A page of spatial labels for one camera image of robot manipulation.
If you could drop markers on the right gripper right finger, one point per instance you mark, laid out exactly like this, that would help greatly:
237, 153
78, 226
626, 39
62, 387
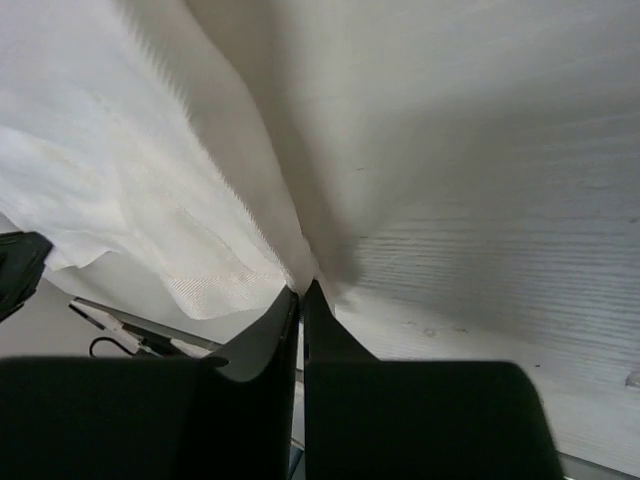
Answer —
366, 418

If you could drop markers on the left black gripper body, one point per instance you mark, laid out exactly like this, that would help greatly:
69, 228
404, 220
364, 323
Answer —
23, 256

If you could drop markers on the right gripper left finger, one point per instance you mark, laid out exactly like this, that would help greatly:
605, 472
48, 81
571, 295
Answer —
224, 416

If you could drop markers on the white pleated skirt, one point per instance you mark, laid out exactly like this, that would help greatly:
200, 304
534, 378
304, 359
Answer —
125, 130

